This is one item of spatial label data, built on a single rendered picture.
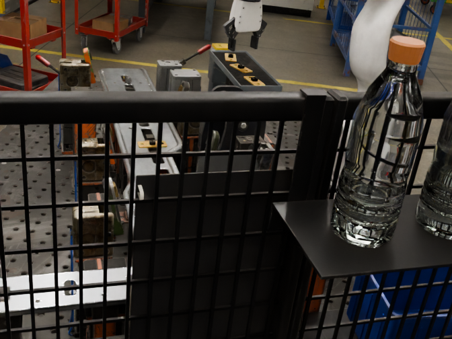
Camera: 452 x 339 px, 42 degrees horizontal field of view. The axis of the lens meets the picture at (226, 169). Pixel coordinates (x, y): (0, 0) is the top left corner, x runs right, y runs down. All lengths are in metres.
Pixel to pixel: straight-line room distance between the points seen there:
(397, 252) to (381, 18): 1.06
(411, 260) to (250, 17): 1.40
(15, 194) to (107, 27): 3.99
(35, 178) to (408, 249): 1.72
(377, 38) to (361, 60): 0.07
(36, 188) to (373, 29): 1.22
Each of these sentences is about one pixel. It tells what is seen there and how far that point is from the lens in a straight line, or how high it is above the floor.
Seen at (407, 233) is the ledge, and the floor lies 1.43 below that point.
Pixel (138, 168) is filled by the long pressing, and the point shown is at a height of 1.00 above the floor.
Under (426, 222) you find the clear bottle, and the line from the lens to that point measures 0.64.
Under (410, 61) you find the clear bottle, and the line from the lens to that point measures 0.53.
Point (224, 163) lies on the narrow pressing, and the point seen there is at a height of 1.32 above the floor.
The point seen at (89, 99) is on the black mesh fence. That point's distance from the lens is 0.55.
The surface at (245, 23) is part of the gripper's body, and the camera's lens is 1.90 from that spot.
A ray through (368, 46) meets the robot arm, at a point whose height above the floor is 1.37.
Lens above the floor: 1.75
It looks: 27 degrees down
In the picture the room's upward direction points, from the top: 7 degrees clockwise
